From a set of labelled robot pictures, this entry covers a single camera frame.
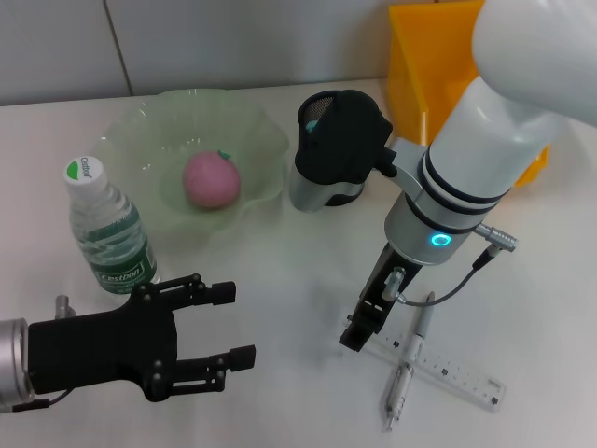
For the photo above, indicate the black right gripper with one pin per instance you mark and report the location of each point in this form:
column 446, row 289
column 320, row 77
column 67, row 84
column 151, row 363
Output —
column 380, row 280

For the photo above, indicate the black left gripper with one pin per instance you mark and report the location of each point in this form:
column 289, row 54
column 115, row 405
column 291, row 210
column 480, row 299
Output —
column 102, row 350

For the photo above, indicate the transparent plastic ruler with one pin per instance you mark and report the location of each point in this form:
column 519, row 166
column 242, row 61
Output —
column 462, row 373

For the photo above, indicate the pink toy peach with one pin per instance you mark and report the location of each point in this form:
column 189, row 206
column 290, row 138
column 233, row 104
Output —
column 212, row 179

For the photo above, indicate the clear plastic water bottle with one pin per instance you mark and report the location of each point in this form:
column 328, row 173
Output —
column 112, row 233

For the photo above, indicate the blue scissors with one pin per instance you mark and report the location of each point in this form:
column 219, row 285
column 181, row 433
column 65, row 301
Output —
column 311, row 126

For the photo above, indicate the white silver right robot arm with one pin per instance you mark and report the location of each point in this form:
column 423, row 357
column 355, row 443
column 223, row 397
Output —
column 490, row 140

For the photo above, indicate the white pen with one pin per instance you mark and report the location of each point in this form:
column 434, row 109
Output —
column 400, row 380

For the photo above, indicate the green glass fruit plate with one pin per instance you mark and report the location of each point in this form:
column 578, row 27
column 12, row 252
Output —
column 149, row 130

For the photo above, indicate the black mesh pen holder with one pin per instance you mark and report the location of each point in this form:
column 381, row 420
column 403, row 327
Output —
column 315, row 107

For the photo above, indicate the yellow plastic bin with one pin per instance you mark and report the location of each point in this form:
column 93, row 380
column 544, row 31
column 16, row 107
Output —
column 429, row 56

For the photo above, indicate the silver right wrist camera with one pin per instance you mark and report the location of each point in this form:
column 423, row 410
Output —
column 345, row 144

